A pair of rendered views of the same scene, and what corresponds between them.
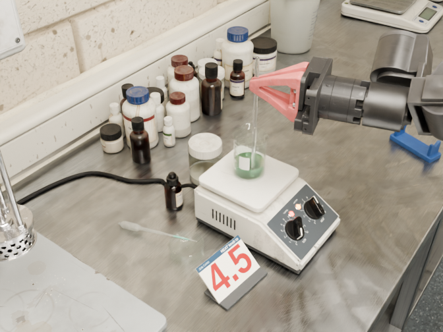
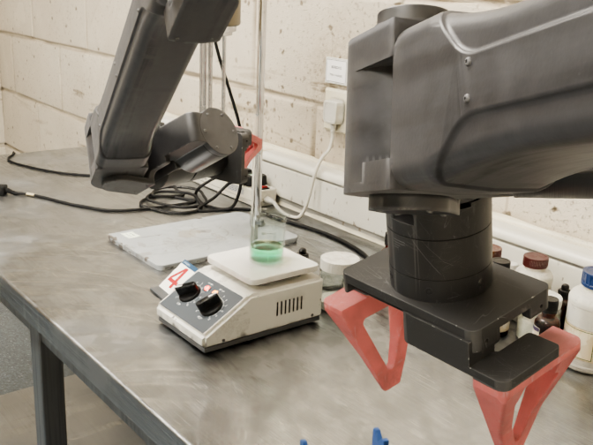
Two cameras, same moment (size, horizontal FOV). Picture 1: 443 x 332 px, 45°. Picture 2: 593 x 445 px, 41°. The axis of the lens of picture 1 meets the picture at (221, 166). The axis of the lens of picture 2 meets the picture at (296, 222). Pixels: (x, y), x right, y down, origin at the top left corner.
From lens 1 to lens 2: 1.44 m
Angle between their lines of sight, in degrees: 90
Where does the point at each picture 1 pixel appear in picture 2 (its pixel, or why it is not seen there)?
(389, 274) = (115, 365)
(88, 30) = not seen: hidden behind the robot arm
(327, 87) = not seen: hidden behind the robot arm
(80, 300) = (205, 245)
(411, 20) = not seen: outside the picture
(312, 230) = (188, 309)
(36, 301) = (215, 235)
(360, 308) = (93, 339)
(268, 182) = (243, 264)
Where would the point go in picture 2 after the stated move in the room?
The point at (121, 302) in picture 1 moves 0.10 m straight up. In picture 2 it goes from (190, 254) to (190, 199)
